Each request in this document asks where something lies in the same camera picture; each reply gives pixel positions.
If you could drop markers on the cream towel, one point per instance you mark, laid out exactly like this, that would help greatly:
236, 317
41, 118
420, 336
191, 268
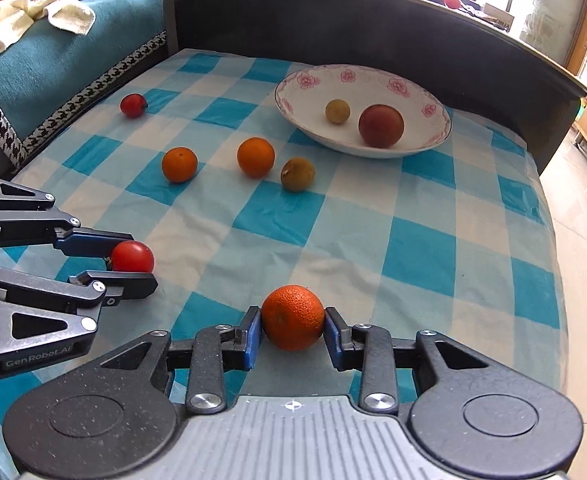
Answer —
3, 25

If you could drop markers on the blue checked cloth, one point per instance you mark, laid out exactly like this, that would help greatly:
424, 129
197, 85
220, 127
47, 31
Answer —
423, 260

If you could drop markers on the small orange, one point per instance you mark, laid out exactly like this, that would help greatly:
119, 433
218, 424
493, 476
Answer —
256, 157
179, 164

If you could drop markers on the white plate with pink flowers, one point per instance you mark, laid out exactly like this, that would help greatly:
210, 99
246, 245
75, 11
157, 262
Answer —
313, 95

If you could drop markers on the large wrinkled orange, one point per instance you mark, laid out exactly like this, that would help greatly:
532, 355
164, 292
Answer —
292, 317

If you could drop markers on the dark purple round fruit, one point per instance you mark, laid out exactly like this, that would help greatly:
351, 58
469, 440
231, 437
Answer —
381, 125

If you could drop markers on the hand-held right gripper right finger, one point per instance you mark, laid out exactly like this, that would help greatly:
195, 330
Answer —
332, 340

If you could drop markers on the brown longan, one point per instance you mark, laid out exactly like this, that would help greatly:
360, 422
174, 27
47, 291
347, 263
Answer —
297, 174
337, 111

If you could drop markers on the teal sofa cover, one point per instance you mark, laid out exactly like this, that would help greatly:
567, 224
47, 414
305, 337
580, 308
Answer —
48, 75

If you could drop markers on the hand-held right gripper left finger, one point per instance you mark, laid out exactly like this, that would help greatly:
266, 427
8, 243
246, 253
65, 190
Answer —
253, 340

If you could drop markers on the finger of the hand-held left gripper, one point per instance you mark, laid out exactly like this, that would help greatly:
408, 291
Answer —
88, 242
133, 285

